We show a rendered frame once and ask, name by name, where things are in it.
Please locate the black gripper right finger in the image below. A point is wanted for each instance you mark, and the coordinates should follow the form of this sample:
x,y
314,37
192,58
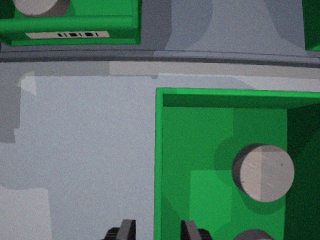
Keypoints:
x,y
189,231

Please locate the green bin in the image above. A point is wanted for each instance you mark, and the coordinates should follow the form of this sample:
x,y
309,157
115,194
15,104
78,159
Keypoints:
x,y
198,133
102,17
311,17

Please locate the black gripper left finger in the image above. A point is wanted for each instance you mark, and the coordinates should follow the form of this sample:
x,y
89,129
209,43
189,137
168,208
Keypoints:
x,y
127,231

